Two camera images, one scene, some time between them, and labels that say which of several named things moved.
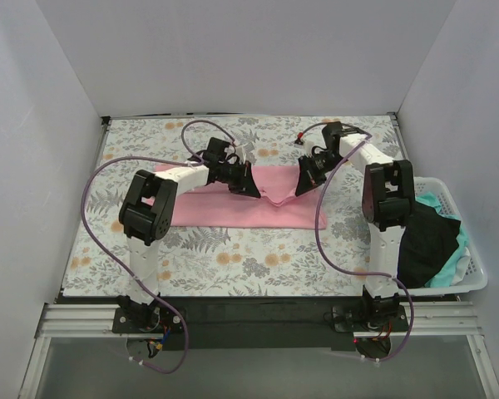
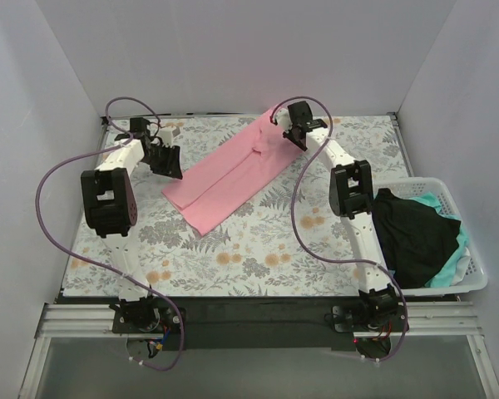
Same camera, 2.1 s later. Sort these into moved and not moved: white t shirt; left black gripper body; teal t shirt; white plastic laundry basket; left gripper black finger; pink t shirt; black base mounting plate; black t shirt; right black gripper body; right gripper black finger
Moved: right black gripper body; right gripper black finger; pink t shirt; left black gripper body; left gripper black finger
Not moved: black t shirt; white t shirt; teal t shirt; white plastic laundry basket; black base mounting plate
